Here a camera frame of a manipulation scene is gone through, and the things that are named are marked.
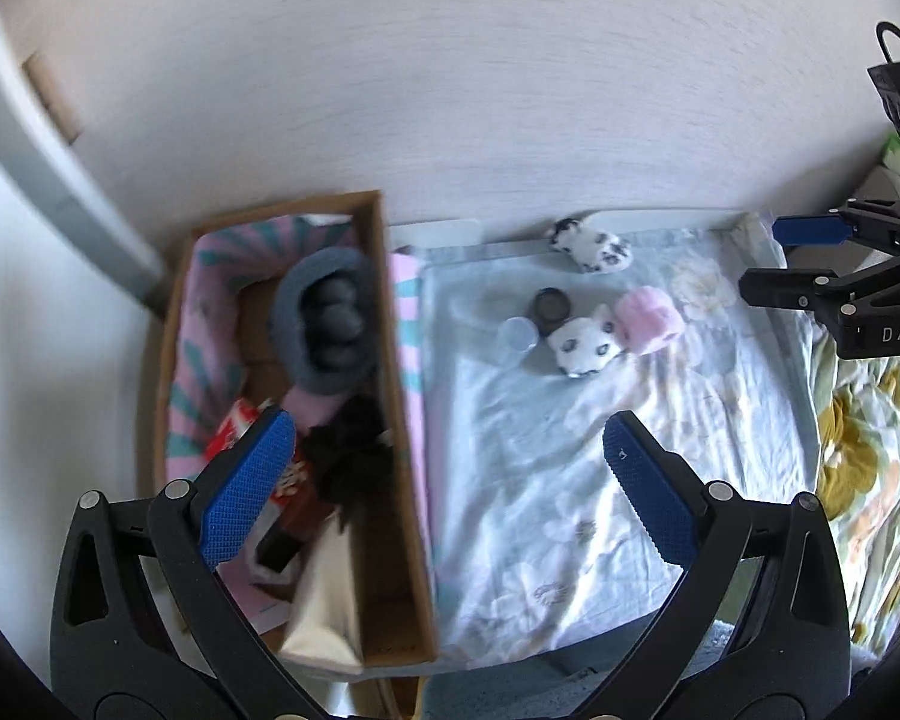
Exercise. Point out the grey door frame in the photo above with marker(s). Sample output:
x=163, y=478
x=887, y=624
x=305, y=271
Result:
x=45, y=169

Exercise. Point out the red snack packet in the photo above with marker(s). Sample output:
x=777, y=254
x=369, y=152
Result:
x=236, y=484

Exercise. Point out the yellow floral bedding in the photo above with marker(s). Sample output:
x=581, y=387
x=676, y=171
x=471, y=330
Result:
x=857, y=406

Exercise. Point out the pink teal striped cloth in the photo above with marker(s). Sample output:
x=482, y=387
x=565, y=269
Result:
x=206, y=371

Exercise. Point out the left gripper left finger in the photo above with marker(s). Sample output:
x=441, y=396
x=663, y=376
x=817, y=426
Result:
x=253, y=678

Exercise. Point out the black round jar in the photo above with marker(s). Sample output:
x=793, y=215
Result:
x=550, y=309

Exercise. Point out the cardboard box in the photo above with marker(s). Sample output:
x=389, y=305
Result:
x=395, y=599

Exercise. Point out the black fabric item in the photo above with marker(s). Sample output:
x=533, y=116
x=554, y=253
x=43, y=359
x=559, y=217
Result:
x=351, y=455

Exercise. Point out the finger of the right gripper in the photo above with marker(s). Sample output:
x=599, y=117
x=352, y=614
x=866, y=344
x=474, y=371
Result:
x=811, y=230

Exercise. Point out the white black spotted plush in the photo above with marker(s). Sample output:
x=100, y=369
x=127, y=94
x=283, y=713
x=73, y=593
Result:
x=591, y=249

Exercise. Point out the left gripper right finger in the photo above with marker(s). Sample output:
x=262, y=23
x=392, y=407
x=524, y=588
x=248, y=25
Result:
x=704, y=533

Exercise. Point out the clear plastic cup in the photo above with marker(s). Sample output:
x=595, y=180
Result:
x=516, y=338

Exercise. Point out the pink fluffy sock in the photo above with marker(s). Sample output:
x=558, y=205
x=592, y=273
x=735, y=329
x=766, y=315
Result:
x=648, y=320

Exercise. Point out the wall switch plate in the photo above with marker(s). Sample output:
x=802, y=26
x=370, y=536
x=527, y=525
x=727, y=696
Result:
x=51, y=97

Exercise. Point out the white cat face plush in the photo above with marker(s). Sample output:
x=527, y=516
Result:
x=584, y=346

